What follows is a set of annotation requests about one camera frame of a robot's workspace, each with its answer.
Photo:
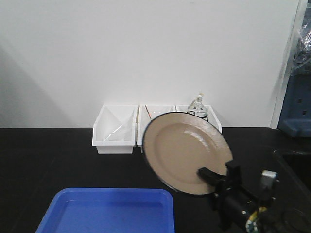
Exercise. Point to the left white storage bin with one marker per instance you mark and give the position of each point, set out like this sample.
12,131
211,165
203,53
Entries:
110,117

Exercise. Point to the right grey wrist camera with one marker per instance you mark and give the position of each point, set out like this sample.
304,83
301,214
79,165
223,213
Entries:
268,179

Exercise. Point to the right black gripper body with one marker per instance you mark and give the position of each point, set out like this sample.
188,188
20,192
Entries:
228,202

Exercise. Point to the middle white storage bin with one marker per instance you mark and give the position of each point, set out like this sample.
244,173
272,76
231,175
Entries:
143,119

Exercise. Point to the beige enamel plate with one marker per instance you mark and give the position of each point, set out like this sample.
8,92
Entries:
176,145

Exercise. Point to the clear plastic bag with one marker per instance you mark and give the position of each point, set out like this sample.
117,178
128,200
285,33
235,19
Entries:
302,57

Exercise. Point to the black sink basin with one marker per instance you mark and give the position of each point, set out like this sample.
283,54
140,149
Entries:
298,165

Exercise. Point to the white storage bin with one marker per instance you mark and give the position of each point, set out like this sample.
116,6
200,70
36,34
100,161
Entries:
110,117
211,116
143,119

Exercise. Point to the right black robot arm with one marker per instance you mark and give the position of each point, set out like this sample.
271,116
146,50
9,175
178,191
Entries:
254,206

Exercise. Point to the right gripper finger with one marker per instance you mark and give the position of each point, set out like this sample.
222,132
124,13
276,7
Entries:
210,177
233,175

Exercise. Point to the right white storage bin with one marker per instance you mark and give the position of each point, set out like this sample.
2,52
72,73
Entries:
211,116

